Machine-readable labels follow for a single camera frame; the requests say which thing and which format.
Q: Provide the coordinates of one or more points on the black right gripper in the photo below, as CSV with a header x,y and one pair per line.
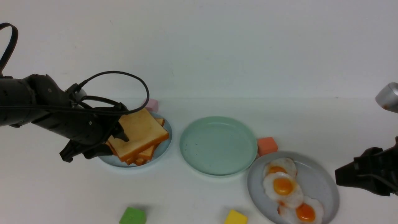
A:
x,y
375,170

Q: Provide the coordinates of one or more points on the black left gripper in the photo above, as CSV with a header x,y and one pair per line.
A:
x,y
88,129

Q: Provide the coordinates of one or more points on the toast slice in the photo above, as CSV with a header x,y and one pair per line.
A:
x,y
142,131
137,161
148,153

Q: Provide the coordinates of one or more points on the fried egg top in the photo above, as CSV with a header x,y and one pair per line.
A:
x,y
284,165

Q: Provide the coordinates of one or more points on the fried egg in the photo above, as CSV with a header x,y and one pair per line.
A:
x,y
311,211
284,165
283,189

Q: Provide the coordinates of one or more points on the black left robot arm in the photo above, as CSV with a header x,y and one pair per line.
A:
x,y
18,92

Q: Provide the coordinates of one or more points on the light blue bread plate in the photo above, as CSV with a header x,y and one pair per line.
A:
x,y
113,161

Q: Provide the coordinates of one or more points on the pink foam cube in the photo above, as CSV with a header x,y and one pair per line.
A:
x,y
152,105

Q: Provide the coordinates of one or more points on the grey egg plate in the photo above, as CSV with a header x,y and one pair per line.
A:
x,y
314,180

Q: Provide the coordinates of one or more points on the fried egg bottom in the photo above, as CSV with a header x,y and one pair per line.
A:
x,y
311,211

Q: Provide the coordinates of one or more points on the green foam cube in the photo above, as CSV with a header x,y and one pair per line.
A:
x,y
133,216

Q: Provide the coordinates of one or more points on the fried egg middle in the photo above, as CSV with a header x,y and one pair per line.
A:
x,y
283,189

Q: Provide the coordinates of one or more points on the mint green centre plate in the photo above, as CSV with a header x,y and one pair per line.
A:
x,y
218,146

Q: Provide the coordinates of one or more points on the orange foam cube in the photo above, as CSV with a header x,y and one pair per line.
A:
x,y
266,146

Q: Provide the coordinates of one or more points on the yellow foam cube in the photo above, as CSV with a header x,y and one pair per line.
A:
x,y
235,217

